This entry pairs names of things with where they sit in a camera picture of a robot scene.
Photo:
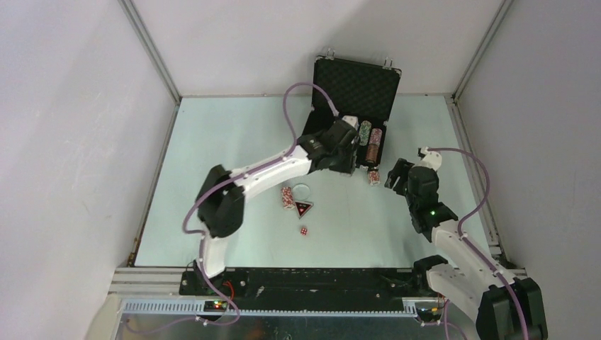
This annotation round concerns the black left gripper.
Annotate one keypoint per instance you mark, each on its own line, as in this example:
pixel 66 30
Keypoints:
pixel 349 166

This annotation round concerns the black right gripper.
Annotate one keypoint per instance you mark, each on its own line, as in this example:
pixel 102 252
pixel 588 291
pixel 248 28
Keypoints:
pixel 400 169

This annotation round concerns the pink white chip stack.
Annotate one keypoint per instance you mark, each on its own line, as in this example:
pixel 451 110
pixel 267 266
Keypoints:
pixel 375 136

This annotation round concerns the red white chip stack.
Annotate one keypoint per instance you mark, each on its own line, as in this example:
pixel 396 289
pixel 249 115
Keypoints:
pixel 374 177

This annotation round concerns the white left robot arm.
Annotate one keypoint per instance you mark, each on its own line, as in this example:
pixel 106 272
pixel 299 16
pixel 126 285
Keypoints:
pixel 221 201

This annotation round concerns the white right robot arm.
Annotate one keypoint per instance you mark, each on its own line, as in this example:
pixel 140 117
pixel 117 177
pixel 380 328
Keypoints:
pixel 501 305

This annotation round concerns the clear round dealer button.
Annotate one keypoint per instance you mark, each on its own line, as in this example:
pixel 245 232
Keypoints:
pixel 301 191

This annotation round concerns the black red triangular chip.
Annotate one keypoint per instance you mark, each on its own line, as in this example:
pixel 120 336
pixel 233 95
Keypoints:
pixel 302 207

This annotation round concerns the red white chip roll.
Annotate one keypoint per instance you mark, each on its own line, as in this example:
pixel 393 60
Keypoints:
pixel 287 198

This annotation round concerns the black aluminium poker case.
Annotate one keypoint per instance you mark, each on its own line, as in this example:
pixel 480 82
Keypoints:
pixel 343 87

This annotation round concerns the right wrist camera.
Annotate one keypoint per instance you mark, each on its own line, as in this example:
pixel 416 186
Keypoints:
pixel 429 158

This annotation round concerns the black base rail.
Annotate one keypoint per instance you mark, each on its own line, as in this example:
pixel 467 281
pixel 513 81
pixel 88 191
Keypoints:
pixel 312 289

